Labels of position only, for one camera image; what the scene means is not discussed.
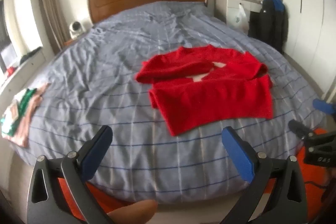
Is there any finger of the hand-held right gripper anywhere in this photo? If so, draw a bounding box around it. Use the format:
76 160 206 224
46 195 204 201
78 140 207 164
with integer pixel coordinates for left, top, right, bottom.
288 119 314 140
313 98 336 115

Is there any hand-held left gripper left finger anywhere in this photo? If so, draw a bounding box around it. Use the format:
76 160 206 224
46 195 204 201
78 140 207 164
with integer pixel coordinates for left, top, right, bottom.
27 125 114 224

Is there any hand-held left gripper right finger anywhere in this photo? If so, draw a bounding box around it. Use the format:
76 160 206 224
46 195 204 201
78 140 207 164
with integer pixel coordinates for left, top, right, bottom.
221 127 308 224

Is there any red sweater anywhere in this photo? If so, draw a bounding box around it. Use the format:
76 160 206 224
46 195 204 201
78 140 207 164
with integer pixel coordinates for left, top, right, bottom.
135 46 274 137

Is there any person's left hand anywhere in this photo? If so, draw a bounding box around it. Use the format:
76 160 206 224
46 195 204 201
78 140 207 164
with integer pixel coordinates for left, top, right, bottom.
106 200 158 224

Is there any person's orange clothing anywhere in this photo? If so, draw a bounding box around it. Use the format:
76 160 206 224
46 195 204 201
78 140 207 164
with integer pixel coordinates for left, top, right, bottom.
56 127 336 224

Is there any folded pink garment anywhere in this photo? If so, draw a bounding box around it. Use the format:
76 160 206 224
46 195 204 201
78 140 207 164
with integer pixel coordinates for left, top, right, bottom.
1 82 51 148

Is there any blue striped bed blanket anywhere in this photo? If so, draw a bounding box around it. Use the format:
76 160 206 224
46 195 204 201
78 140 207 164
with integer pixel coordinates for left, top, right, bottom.
16 1 327 205

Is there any folded green white garment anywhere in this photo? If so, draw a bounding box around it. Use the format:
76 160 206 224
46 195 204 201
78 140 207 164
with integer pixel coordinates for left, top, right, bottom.
1 88 37 135

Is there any white wardrobe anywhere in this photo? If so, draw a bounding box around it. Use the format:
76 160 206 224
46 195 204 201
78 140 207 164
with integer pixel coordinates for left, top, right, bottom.
265 0 336 98

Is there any black jacket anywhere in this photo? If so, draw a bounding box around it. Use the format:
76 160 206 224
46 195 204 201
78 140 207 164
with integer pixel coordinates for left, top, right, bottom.
248 1 288 54

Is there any white window ledge cabinet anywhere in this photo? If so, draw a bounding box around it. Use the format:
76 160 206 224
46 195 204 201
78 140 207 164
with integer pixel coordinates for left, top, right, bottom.
0 47 54 98

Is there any blue jacket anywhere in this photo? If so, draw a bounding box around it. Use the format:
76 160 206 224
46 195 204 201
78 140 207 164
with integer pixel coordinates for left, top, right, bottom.
262 0 285 12

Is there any dark cloth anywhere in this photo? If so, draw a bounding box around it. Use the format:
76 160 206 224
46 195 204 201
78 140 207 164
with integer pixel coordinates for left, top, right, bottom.
20 47 42 62

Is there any white plastic bag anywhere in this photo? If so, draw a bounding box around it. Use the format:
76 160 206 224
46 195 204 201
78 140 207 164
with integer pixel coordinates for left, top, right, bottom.
234 4 249 32

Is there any white round fan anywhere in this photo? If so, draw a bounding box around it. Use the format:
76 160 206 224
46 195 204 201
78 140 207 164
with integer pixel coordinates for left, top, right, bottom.
69 20 86 39

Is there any white desk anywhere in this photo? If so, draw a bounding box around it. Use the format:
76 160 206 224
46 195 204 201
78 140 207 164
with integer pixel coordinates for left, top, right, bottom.
214 0 263 33

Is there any beige curtain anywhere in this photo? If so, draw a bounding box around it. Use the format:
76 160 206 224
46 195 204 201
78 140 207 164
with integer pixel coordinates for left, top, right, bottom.
37 0 70 54

